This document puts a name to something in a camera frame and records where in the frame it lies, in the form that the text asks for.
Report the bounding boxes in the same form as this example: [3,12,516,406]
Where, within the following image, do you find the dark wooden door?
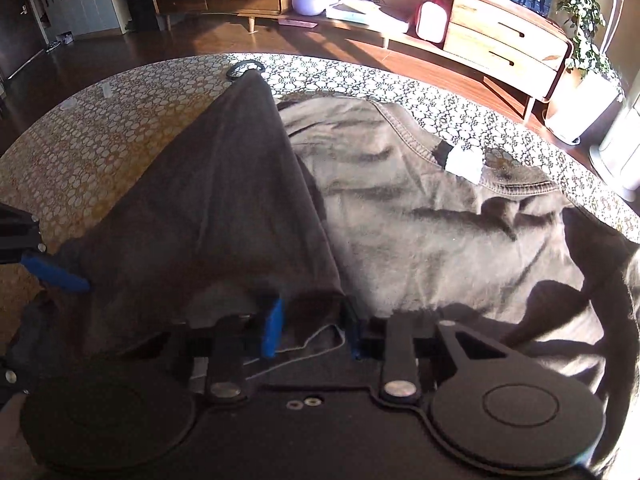
[0,0,48,81]

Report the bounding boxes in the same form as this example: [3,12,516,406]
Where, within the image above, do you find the white standing air conditioner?
[587,95,640,201]

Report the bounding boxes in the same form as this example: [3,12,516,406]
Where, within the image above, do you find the small white appliance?
[414,0,451,43]

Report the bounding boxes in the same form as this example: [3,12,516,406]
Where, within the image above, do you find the wooden console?
[152,0,573,121]

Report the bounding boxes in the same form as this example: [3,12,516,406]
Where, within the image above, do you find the grey sideboard cabinet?
[20,0,126,41]

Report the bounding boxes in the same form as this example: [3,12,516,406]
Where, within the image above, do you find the potted plant in white pot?
[542,0,626,146]

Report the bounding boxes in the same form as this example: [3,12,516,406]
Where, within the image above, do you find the brown t-shirt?
[55,71,640,478]

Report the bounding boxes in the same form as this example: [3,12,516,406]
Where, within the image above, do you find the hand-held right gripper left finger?
[170,297,286,406]

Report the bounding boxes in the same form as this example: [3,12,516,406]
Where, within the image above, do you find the pair of shoes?
[45,32,76,53]

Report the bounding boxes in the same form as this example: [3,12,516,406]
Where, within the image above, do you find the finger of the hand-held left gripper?
[0,204,91,294]
[0,357,31,401]

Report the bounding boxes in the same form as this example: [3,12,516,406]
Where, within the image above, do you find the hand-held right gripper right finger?
[341,299,508,406]

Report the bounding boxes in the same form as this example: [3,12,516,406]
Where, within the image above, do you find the white router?
[325,0,416,33]

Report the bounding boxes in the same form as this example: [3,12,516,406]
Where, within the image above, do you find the black strap loop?
[226,59,265,81]

